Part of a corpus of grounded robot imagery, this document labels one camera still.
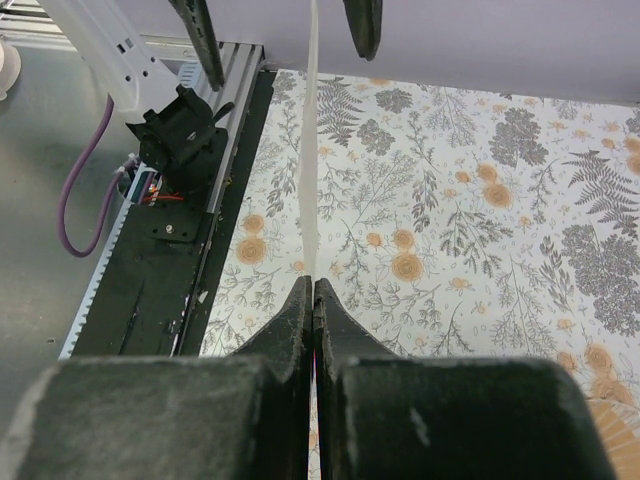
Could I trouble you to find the clear glass dripper cone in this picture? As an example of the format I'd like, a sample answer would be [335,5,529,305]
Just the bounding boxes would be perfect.
[596,401,639,467]

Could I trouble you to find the white slotted cable duct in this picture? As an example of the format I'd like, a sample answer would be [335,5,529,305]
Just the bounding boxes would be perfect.
[58,164,155,360]

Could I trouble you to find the floral patterned table mat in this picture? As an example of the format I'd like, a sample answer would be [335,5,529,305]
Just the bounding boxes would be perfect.
[197,68,640,480]

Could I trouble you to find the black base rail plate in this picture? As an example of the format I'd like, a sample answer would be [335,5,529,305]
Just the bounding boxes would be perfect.
[71,71,276,356]

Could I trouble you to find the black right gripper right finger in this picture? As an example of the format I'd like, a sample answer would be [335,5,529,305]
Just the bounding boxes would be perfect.
[313,279,615,479]

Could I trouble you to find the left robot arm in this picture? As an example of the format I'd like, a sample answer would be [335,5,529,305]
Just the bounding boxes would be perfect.
[38,1,383,196]

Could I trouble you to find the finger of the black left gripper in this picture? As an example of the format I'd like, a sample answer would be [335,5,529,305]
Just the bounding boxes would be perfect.
[343,0,383,61]
[169,0,225,92]

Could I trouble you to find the white paper coffee filter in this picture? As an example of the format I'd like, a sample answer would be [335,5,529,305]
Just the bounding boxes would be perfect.
[298,0,319,279]

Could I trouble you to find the round wooden dripper base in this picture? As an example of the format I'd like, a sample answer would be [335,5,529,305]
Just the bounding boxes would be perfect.
[587,398,640,480]

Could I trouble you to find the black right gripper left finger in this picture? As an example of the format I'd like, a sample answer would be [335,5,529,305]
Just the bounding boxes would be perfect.
[1,277,313,479]

